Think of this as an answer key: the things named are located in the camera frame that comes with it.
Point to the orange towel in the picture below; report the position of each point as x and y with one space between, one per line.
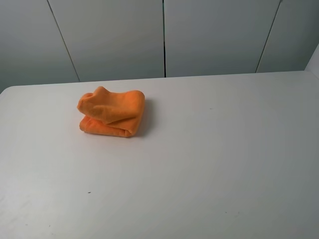
109 113

